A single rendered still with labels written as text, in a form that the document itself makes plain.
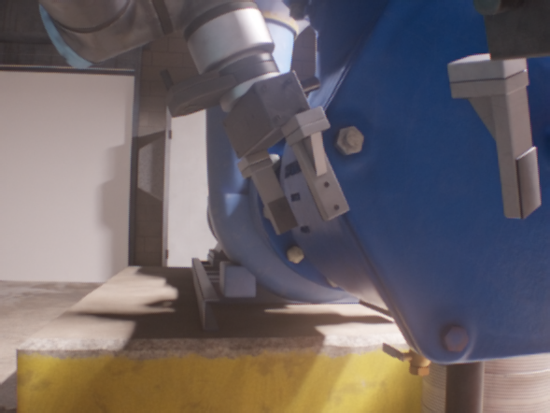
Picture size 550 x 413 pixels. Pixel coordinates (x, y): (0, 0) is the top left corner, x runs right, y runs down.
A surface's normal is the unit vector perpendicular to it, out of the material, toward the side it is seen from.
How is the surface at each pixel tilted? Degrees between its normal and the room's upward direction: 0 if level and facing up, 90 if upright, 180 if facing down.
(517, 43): 114
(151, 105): 90
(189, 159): 90
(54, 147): 90
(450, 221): 95
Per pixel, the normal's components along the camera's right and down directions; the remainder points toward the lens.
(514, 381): -0.02, -0.04
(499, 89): -0.74, 0.36
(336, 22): -0.87, -0.04
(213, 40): -0.33, 0.15
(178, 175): 0.19, -0.04
